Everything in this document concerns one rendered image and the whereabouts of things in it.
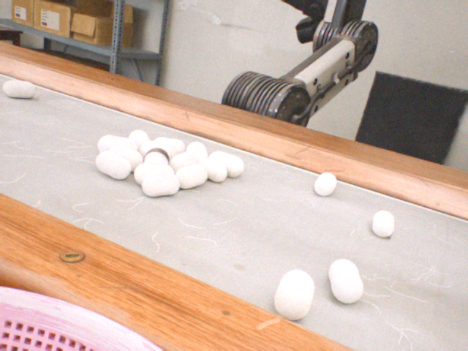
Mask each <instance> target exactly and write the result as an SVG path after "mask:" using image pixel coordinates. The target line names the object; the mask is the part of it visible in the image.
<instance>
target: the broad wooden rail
mask: <svg viewBox="0 0 468 351"><path fill-rule="evenodd" d="M0 74H1V75H6V76H8V77H11V78H14V79H17V80H21V81H27V82H30V83H32V85H35V86H39V87H43V88H47V89H50V90H53V91H55V92H58V93H61V94H66V95H68V96H71V97H76V99H81V100H83V101H87V102H91V103H94V104H96V105H99V106H102V107H106V108H109V109H111V110H117V111H119V112H122V113H124V114H127V115H130V116H134V117H137V118H142V119H145V120H147V121H152V123H155V124H160V125H162V126H165V127H170V128H173V129H177V130H180V132H185V133H188V134H191V135H195V136H198V137H202V138H205V139H208V140H210V141H214V142H216V143H220V144H222V145H226V146H230V147H233V148H237V149H240V150H241V151H245V152H248V153H250V154H256V155H258V156H263V157H265V158H269V159H271V160H273V161H276V162H280V163H284V164H286V165H291V166H293V167H298V168H301V169H303V170H305V171H308V172H312V173H316V174H318V175H322V174H323V173H331V174H333V175H334V176H335V177H336V180H337V181H341V182H344V183H347V184H351V185H354V186H359V187H361V188H363V189H366V190H369V191H372V192H376V193H379V194H383V195H387V196H390V197H392V198H394V199H398V200H402V201H404V202H408V203H412V204H416V205H418V206H420V207H423V208H427V209H431V210H433V211H439V212H441V213H443V214H446V215H448V216H454V217H456V218H460V219H463V220H467V221H468V172H464V171H461V170H458V169H455V168H453V167H447V166H444V165H439V164H435V163H432V162H427V161H426V160H424V159H419V158H415V157H411V156H407V155H403V154H397V153H395V152H392V151H390V150H386V149H384V148H378V147H375V146H370V145H366V144H362V143H358V142H355V140H349V139H347V138H343V137H338V136H335V135H329V134H326V133H323V132H318V131H317V130H314V129H309V128H306V127H302V126H298V125H294V124H289V123H287V122H283V121H280V120H278V119H275V118H269V117H267V116H261V115H258V114H255V113H250V112H246V110H241V109H238V108H235V107H230V106H226V105H221V104H219V103H215V102H212V101H210V100H207V99H201V98H197V97H193V96H190V95H187V94H182V93H181V92H178V91H173V90H170V89H167V88H162V87H158V86H153V84H150V83H144V82H142V81H138V80H133V79H129V78H127V77H124V76H121V75H117V74H113V73H109V72H104V71H102V70H101V69H95V68H93V67H87V66H84V65H80V64H78V63H75V62H72V61H67V60H63V59H60V58H55V56H49V55H46V54H43V53H38V52H34V50H29V49H25V48H20V47H17V46H14V45H11V44H8V43H4V42H0Z"/></svg>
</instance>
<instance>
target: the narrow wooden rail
mask: <svg viewBox="0 0 468 351"><path fill-rule="evenodd" d="M0 287H6V288H12V289H16V290H22V291H26V292H30V293H36V294H40V295H44V296H48V297H51V298H56V299H59V300H60V301H64V302H67V303H70V304H73V305H76V306H80V307H82V308H84V309H88V310H90V312H94V313H96V314H99V315H102V316H104V317H106V318H108V319H111V320H113V321H114V322H116V323H118V324H120V325H123V326H124V327H126V328H128V329H130V330H132V331H133V332H134V333H137V334H139V335H141V336H142V337H144V338H146V339H147V340H148V341H150V342H151V343H152V344H155V345H156V346H158V347H159V348H160V349H161V350H164V351H357V350H353V349H351V348H349V347H348V346H345V345H343V344H341V343H338V342H336V341H334V340H331V339H329V338H328V337H326V336H322V335H320V334H318V333H317V332H315V331H312V330H309V329H308V328H305V327H302V326H301V325H299V324H298V323H294V322H292V321H290V320H286V319H285V318H283V317H281V316H279V315H277V314H274V313H272V312H269V311H266V310H265V309H264V308H262V307H259V306H256V305H254V304H252V303H249V302H247V301H245V300H244V299H241V298H238V297H236V296H234V295H231V294H229V293H227V292H226V291H224V290H220V289H219V288H216V287H213V286H211V285H209V284H206V282H202V281H200V280H199V279H195V278H193V277H191V276H188V275H186V274H184V273H183V272H180V271H178V270H176V269H173V268H171V267H169V266H166V265H163V263H160V262H157V261H156V260H152V259H151V258H149V257H145V256H143V255H141V254H140V253H138V252H135V251H133V250H131V249H128V248H126V247H124V246H120V245H118V244H117V243H115V242H112V241H110V240H108V239H106V238H103V237H100V236H98V235H95V233H92V232H90V231H88V230H84V229H83V228H81V227H77V226H75V225H73V224H71V223H69V222H67V221H64V220H62V219H60V218H57V217H54V216H52V215H50V214H48V213H46V212H44V211H41V210H39V209H37V208H33V207H31V206H30V205H28V204H25V203H23V202H21V201H18V200H16V199H13V198H11V197H8V196H6V195H4V194H2V193H0Z"/></svg>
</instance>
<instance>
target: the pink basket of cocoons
mask: <svg viewBox="0 0 468 351"><path fill-rule="evenodd" d="M8 321H9V322H12V326H8V325H7V323H8ZM19 324H23V329H22V328H18V325H19ZM30 326H31V327H34V331H30ZM41 330H44V331H45V334H41V333H40V331H41ZM5 333H10V337H6V336H5ZM52 333H54V334H55V337H52V336H51V335H52ZM17 335H18V336H20V339H16V338H17ZM62 336H63V337H66V341H62V340H61V339H62ZM27 338H30V339H32V340H31V343H29V341H27ZM39 341H42V346H40V345H38V342H39ZM72 341H76V345H73V344H72ZM4 344H7V348H2V345H4ZM49 344H52V345H53V349H51V348H48V346H49ZM83 345H85V346H86V350H84V349H83V348H82V347H83ZM14 346H16V347H18V351H25V350H26V349H28V350H29V351H59V349H60V348H62V349H63V351H93V350H94V351H164V350H161V349H160V348H159V347H158V346H156V345H155V344H152V343H151V342H150V341H148V340H147V339H146V338H144V337H142V336H141V335H139V334H137V333H134V332H133V331H132V330H130V329H128V328H126V327H124V326H123V325H120V324H118V323H116V322H114V321H113V320H111V319H108V318H106V317H104V316H102V315H99V314H96V313H94V312H90V310H88V309H84V308H82V307H80V306H76V305H73V304H70V303H67V302H64V301H60V300H59V299H56V298H51V297H48V296H44V295H40V294H36V293H32V292H26V291H22V290H16V289H12V288H6V287H0V351H16V350H14Z"/></svg>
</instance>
